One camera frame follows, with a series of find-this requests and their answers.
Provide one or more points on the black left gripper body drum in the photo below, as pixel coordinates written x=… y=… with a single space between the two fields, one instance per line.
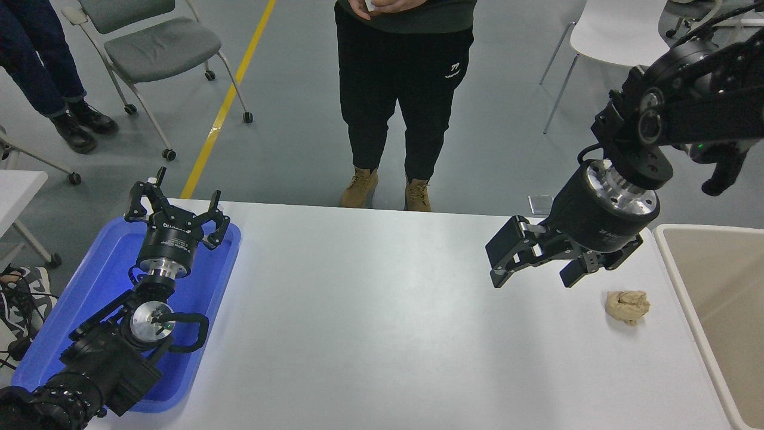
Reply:
x=168 y=248

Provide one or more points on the black right gripper body drum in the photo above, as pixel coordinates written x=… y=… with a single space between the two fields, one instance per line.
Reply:
x=582 y=218

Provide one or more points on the tan paper ball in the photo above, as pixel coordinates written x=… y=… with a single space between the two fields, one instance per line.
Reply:
x=628 y=307

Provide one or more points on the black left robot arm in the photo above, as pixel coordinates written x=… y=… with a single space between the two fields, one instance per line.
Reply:
x=101 y=364

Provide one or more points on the standing person's right hand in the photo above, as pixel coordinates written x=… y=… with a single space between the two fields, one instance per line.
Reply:
x=359 y=7

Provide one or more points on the standing person's left hand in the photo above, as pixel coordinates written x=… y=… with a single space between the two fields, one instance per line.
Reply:
x=395 y=6

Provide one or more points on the silver floor plate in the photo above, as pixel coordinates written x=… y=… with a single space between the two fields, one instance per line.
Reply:
x=540 y=205

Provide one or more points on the blue plastic tray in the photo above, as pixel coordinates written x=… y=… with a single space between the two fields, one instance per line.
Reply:
x=101 y=280

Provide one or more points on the metal chair leg with caster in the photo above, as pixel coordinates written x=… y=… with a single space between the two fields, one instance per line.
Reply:
x=42 y=160

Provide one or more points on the large pale bin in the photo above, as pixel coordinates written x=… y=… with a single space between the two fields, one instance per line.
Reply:
x=725 y=298

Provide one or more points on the black and white shoe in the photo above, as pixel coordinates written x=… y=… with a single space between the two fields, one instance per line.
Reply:
x=27 y=292

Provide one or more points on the grey padded chair on casters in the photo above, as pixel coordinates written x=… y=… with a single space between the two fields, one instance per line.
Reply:
x=161 y=48

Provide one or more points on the seated person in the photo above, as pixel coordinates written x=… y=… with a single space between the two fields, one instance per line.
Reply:
x=36 y=65

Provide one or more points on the white plastic chair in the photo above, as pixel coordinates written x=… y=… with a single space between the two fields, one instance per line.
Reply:
x=621 y=30

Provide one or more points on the standing person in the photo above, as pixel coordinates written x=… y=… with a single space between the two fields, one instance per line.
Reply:
x=406 y=77

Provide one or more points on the grey office chair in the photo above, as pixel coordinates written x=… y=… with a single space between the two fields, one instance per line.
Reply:
x=686 y=12

